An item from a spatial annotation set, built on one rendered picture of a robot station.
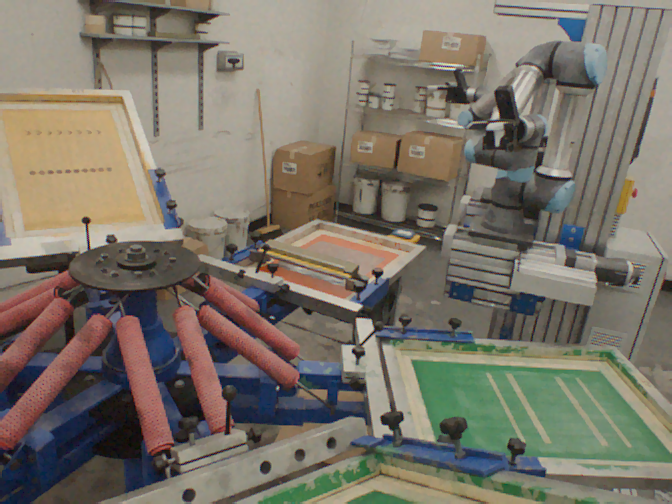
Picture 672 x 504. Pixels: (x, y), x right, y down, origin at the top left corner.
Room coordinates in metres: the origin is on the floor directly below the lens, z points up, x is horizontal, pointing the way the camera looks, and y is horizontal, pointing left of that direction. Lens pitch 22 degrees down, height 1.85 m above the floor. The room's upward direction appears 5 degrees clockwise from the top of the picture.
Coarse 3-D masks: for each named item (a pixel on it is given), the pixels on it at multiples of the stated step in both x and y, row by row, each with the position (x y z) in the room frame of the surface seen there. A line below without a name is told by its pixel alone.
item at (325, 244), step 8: (312, 240) 2.39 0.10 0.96; (320, 240) 2.40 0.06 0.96; (328, 240) 2.41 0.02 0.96; (336, 240) 2.42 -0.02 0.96; (344, 240) 2.43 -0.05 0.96; (304, 248) 2.28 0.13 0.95; (312, 248) 2.28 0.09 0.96; (320, 248) 2.29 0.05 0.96; (328, 248) 2.30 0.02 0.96; (336, 248) 2.31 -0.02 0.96; (344, 248) 2.32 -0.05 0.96; (352, 248) 2.33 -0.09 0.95; (336, 256) 2.22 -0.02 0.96; (264, 272) 1.97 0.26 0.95; (280, 272) 1.99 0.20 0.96; (288, 272) 2.00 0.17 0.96; (296, 272) 2.00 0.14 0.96; (288, 280) 1.92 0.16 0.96; (296, 280) 1.93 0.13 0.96
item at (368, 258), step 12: (348, 252) 2.28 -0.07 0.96; (360, 252) 2.29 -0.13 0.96; (372, 252) 2.31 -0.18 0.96; (384, 252) 2.32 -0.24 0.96; (360, 264) 2.15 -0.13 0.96; (372, 264) 2.16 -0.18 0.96; (384, 264) 2.18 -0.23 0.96; (372, 276) 2.04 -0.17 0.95; (312, 288) 1.87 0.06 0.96; (324, 288) 1.88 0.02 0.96; (336, 288) 1.89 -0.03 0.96
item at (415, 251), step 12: (300, 228) 2.44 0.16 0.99; (312, 228) 2.50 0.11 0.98; (324, 228) 2.55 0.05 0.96; (336, 228) 2.52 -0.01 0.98; (348, 228) 2.51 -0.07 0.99; (276, 240) 2.26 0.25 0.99; (288, 240) 2.30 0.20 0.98; (372, 240) 2.43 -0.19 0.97; (384, 240) 2.41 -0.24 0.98; (396, 240) 2.40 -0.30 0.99; (420, 252) 2.28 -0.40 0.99; (240, 264) 1.98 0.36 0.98; (396, 264) 2.10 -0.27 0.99; (408, 264) 2.15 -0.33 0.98; (384, 276) 1.97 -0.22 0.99; (396, 276) 2.02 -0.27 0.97
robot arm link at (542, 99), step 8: (552, 80) 2.43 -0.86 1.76; (544, 88) 2.44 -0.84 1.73; (552, 88) 2.44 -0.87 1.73; (536, 96) 2.46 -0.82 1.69; (544, 96) 2.44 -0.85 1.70; (552, 96) 2.45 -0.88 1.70; (536, 104) 2.45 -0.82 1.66; (544, 104) 2.44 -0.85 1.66; (536, 112) 2.44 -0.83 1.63; (544, 112) 2.44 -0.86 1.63
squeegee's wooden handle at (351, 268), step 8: (272, 240) 2.06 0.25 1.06; (288, 248) 2.00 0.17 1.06; (296, 248) 2.00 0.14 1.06; (312, 256) 1.94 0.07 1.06; (320, 256) 1.94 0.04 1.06; (328, 256) 1.95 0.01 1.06; (344, 264) 1.89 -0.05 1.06; (352, 264) 1.89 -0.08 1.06; (344, 272) 1.84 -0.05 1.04; (352, 272) 1.84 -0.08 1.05
